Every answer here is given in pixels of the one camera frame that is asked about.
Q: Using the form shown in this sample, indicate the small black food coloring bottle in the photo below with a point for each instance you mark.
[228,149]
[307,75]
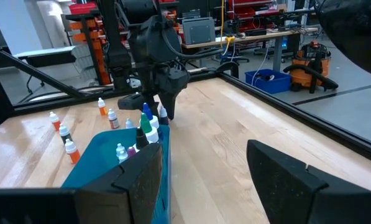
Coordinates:
[65,137]

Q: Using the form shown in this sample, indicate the grey metal box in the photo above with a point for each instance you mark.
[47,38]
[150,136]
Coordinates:
[199,31]

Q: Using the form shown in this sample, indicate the large black food coloring bottle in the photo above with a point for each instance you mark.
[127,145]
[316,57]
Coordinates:
[140,140]

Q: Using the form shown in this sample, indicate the orange bin shelf rack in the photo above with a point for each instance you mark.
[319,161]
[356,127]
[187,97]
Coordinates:
[85,37]

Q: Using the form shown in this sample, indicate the red plastic crate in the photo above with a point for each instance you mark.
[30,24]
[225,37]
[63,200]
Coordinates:
[82,7]

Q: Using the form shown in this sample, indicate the orange shop vacuum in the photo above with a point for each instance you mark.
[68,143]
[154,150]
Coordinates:
[306,71]

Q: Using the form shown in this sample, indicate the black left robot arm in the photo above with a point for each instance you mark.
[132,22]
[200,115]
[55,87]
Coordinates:
[117,46]

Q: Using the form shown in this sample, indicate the small orange food coloring bottle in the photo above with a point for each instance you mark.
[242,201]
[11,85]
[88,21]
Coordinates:
[102,109]

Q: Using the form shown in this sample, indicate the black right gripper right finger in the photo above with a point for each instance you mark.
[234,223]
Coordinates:
[284,193]

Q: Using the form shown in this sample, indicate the black aluminium table frame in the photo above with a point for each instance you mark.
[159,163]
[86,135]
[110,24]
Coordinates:
[328,132]

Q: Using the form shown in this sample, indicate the wooden top workbench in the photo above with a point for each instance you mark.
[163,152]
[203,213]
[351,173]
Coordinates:
[250,36]

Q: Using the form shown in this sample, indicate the red storage shelf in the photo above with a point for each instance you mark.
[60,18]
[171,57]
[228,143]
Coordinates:
[250,12]

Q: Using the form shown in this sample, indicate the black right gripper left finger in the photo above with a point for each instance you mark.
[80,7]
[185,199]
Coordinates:
[135,193]

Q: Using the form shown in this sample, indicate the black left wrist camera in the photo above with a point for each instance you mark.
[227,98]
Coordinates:
[130,102]

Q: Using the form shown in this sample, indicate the small white-capped food coloring bottle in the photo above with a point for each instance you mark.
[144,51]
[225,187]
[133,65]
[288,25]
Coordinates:
[129,124]
[123,157]

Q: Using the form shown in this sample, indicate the large green food coloring bottle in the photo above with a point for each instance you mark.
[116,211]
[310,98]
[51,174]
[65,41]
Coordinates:
[145,124]

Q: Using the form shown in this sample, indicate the small yellow-labelled orange bottle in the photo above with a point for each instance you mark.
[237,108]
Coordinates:
[73,155]

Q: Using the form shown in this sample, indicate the large blue floor bin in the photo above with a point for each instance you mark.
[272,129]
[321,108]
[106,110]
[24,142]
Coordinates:
[272,84]

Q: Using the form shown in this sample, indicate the white-topped black table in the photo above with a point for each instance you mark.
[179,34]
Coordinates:
[48,57]

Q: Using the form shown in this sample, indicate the blue plastic bin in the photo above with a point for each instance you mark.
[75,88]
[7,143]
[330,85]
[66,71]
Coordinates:
[101,161]

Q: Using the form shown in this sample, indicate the small red-orange food coloring bottle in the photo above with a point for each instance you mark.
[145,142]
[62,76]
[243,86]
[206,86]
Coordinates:
[55,124]

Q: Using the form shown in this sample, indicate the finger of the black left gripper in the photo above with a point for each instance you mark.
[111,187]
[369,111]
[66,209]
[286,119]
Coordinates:
[170,102]

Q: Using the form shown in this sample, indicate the small dark blue coloring bottle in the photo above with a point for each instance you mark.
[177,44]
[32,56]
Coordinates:
[163,118]

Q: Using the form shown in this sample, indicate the large purple food coloring bottle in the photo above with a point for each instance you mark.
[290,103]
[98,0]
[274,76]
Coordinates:
[131,152]

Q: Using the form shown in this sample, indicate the large blue food coloring bottle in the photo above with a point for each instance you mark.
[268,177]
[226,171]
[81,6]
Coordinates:
[147,111]

